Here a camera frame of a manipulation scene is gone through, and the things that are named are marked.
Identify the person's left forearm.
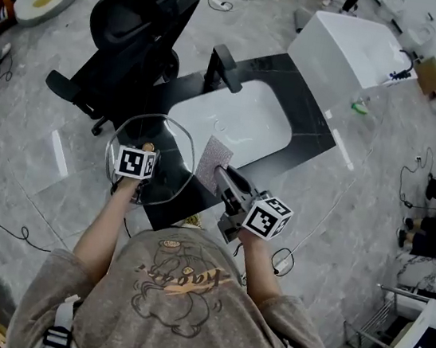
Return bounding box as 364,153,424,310
69,169,143,275

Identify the person's grey printed shirt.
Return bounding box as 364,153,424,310
3,204,365,348

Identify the clear glass plate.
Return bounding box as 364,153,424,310
98,106,204,213

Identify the white box cabinet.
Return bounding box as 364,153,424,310
279,6,426,118

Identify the marble patterned box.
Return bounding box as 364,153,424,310
391,248,436,300

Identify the person's yellow shoe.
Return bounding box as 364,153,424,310
181,211,204,231

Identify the white sink basin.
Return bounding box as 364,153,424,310
161,67,300,177

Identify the black office chair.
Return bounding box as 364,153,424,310
37,0,203,150

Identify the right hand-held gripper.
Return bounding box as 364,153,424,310
203,163,300,252

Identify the small cardboard box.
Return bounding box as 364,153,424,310
409,52,436,99

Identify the black sink faucet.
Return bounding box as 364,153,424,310
201,41,249,98

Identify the person's right forearm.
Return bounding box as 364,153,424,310
226,226,294,305

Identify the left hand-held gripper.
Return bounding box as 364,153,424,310
109,146,161,205

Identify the black bathtub faucet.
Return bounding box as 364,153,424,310
387,47,418,84

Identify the green bottle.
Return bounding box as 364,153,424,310
350,100,371,116

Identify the black floor cable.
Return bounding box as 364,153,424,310
0,205,57,254
394,143,436,212

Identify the metal wire rack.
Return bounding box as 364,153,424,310
340,279,430,348

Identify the grey cleaning cloth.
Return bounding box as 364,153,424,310
191,133,238,197

